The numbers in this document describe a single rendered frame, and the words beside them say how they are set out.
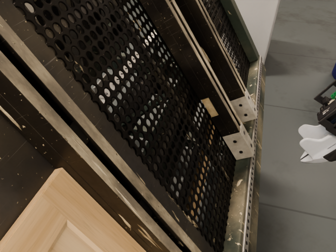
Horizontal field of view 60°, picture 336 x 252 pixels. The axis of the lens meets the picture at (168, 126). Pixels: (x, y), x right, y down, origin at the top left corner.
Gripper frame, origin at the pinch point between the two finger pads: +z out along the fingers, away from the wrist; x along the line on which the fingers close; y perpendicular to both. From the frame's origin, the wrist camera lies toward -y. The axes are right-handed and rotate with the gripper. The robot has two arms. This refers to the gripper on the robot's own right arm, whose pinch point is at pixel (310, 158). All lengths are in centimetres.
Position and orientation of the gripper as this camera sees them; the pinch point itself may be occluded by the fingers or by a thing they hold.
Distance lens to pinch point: 60.9
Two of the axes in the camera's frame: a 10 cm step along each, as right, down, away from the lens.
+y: -8.6, -5.0, -1.2
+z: -4.4, 6.0, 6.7
